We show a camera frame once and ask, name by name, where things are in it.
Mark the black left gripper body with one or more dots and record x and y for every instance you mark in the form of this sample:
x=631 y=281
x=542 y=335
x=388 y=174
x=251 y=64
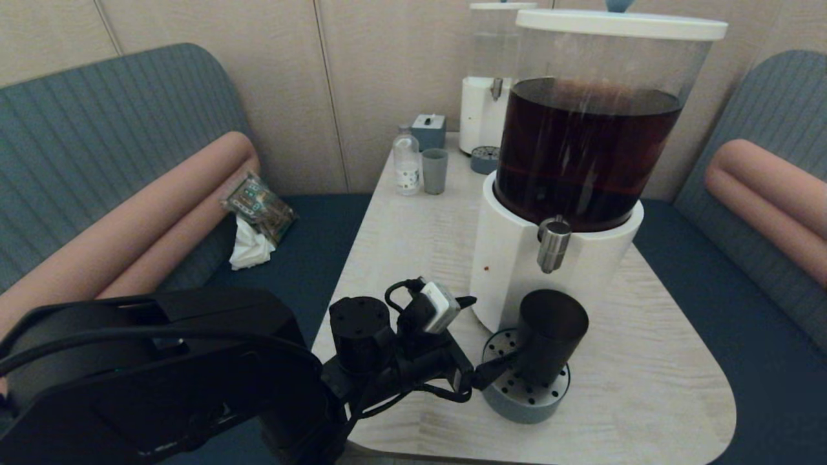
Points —
x=426 y=361

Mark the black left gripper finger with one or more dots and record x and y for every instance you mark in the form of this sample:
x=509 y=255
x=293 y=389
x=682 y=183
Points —
x=497 y=371
x=465 y=301

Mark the black plastic cup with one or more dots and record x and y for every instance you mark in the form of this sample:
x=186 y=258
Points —
x=552 y=329

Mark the metal dispenser tap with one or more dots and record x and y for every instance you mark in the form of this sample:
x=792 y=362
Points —
x=554 y=245

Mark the small grey-blue cup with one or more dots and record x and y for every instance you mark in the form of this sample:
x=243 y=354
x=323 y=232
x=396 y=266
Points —
x=435 y=172

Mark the round grey drip tray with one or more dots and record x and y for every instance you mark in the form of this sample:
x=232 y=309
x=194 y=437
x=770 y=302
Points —
x=523 y=407

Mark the small blue drip tray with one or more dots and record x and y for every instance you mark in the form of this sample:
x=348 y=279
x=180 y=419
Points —
x=484 y=160

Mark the clear plastic bottle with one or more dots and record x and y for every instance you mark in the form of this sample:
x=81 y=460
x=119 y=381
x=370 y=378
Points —
x=407 y=165

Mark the blue tissue box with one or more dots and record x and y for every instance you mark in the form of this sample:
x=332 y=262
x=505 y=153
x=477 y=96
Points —
x=428 y=133

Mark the large dark tea dispenser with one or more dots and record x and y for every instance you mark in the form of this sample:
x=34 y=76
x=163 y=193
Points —
x=581 y=155

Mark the crumpled white tissue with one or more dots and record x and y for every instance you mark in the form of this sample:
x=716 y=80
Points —
x=249 y=250

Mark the clear printed snack packet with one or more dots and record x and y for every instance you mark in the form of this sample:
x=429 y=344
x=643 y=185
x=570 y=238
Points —
x=258 y=205

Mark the pink bolster cushion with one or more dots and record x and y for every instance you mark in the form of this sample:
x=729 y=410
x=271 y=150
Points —
x=148 y=213
x=769 y=194

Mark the large white dispenser lid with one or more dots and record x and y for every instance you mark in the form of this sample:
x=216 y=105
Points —
x=620 y=24

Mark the blue upholstered bench with packet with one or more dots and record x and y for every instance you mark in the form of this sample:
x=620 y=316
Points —
x=97 y=116

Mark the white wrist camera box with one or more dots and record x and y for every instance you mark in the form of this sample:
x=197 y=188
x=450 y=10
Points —
x=439 y=307

